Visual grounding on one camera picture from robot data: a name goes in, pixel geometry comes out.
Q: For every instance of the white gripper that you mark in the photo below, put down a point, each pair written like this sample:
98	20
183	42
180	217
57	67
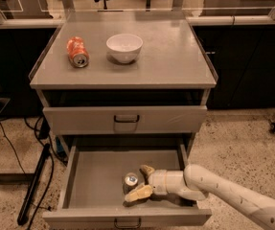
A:
157	181

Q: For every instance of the silver redbull can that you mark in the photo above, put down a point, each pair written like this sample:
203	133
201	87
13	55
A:
131	181

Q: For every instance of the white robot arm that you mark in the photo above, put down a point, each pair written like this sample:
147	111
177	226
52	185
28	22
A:
196	182

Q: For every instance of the open middle drawer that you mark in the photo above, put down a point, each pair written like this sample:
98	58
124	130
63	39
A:
92	195

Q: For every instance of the closed top drawer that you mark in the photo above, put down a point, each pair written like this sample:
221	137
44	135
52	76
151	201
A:
100	119

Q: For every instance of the grey drawer cabinet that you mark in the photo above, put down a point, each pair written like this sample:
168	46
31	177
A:
169	71

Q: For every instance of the orange soda can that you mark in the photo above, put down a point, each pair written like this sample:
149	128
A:
77	54

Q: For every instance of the black floor bar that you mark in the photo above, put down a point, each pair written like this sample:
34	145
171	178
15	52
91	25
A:
23	214

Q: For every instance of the white bowl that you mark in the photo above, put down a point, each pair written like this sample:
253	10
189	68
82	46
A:
124	47

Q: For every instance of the black caster wheel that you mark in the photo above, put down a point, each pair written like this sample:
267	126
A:
272	127

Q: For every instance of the black middle drawer handle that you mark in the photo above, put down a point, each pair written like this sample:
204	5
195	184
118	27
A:
127	224

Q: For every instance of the black drawer handle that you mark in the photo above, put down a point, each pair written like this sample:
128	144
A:
126	119
127	224

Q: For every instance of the black top drawer handle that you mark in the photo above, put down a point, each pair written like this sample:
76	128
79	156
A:
126	119

